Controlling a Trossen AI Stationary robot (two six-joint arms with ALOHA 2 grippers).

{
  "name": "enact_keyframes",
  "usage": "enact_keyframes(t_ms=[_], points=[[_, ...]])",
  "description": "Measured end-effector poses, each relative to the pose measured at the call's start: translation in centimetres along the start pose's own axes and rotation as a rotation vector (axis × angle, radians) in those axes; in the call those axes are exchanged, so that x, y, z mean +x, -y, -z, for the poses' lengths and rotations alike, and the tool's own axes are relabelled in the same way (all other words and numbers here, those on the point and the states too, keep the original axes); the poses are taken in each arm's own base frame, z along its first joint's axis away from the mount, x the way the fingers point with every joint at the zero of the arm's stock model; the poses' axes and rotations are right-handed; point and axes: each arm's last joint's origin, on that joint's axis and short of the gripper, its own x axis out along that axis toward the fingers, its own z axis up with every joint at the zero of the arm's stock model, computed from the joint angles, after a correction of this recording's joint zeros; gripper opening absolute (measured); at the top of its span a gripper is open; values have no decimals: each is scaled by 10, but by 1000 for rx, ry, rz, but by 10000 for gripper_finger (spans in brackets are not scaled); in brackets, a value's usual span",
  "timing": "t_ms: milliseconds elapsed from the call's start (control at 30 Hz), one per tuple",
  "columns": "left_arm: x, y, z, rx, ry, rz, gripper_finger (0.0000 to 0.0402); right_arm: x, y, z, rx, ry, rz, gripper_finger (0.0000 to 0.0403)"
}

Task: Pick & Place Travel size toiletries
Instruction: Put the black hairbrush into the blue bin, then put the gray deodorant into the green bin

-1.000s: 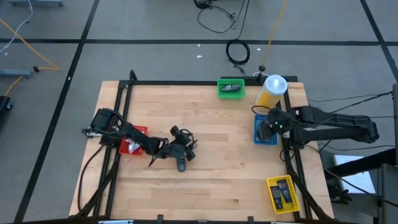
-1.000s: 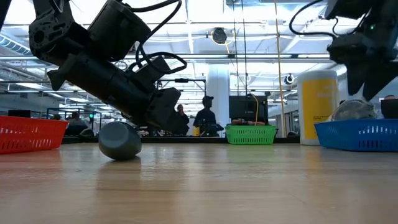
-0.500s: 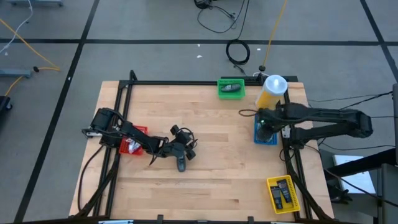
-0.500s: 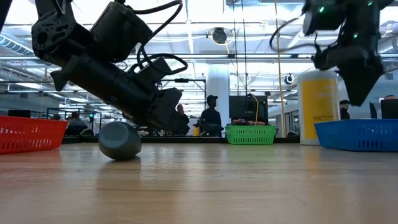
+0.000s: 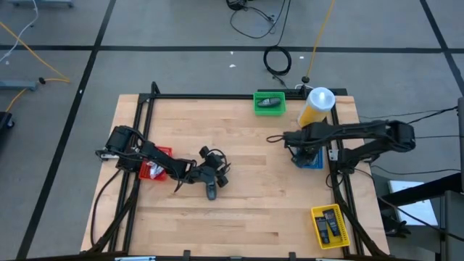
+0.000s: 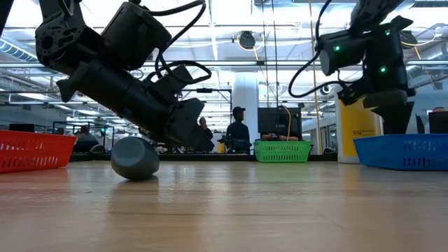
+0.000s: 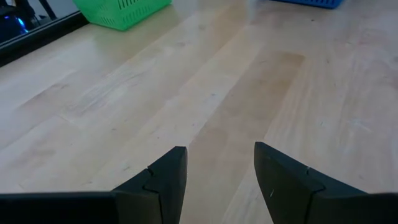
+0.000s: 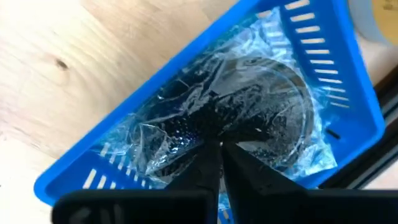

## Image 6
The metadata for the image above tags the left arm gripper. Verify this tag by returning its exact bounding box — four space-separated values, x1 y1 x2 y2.
55 59 206 146

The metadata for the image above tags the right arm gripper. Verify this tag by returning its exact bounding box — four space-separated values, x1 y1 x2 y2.
362 48 417 136

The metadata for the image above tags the grey toiletry tube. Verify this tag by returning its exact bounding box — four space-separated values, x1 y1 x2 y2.
111 136 161 182

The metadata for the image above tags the blue plastic basket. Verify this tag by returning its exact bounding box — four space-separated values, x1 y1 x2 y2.
353 133 448 172

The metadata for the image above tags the person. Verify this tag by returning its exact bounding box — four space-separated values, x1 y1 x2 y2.
225 106 253 155
197 117 215 151
77 125 99 143

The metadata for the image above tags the black computer monitor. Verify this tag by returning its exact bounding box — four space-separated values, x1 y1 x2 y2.
428 110 448 134

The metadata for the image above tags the white yellow wipes canister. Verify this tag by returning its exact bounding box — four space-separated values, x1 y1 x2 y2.
334 92 384 165

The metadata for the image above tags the black screen on cart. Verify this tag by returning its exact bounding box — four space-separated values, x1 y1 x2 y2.
258 106 302 139

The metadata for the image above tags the green plastic basket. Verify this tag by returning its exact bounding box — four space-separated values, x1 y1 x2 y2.
253 140 313 164

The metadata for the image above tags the black round ceiling fixture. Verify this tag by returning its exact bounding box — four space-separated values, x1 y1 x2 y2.
238 30 256 50

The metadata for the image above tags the red plastic basket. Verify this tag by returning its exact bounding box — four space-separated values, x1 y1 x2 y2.
0 129 78 174

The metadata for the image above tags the black metal table frame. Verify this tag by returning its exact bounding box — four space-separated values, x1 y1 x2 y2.
69 153 339 162

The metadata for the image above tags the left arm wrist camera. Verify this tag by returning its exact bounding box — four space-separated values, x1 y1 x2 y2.
150 64 197 104

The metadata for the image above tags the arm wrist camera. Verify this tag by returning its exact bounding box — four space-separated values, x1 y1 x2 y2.
150 64 197 104
337 82 367 106

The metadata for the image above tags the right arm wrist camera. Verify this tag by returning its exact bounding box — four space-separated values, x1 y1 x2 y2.
337 82 367 106

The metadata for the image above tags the black background gantry frame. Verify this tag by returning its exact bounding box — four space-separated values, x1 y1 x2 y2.
180 87 232 141

